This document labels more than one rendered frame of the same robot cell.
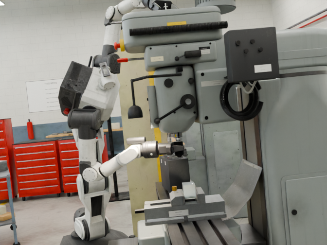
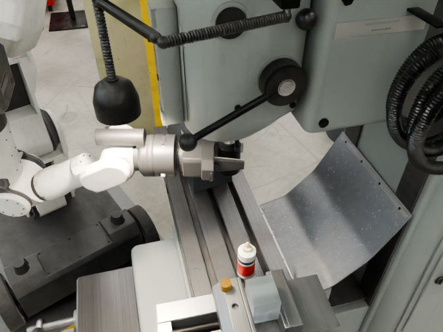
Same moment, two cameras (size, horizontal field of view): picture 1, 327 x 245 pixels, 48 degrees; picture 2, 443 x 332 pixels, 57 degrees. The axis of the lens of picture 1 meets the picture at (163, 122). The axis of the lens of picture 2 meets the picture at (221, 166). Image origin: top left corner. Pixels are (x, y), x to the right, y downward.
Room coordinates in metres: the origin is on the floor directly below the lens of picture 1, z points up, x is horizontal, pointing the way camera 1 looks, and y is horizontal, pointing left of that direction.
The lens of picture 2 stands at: (1.20, 0.07, 1.77)
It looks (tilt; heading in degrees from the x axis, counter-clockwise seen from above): 41 degrees down; 350
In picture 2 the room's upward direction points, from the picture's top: straight up
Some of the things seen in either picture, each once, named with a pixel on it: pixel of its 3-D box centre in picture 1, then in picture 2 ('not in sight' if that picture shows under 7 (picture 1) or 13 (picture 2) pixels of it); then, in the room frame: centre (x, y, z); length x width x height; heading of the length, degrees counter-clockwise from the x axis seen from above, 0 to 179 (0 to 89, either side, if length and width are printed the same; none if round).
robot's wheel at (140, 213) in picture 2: not in sight; (143, 229); (2.31, 0.18, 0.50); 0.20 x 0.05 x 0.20; 27
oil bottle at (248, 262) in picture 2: not in sight; (246, 257); (1.74, -0.09, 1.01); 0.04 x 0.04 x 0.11
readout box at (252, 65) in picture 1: (251, 55); not in sight; (1.53, -0.39, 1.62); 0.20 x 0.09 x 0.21; 94
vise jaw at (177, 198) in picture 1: (176, 197); (233, 311); (1.60, -0.03, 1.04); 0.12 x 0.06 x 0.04; 2
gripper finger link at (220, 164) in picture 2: (177, 148); (229, 165); (1.81, -0.06, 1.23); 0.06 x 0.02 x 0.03; 79
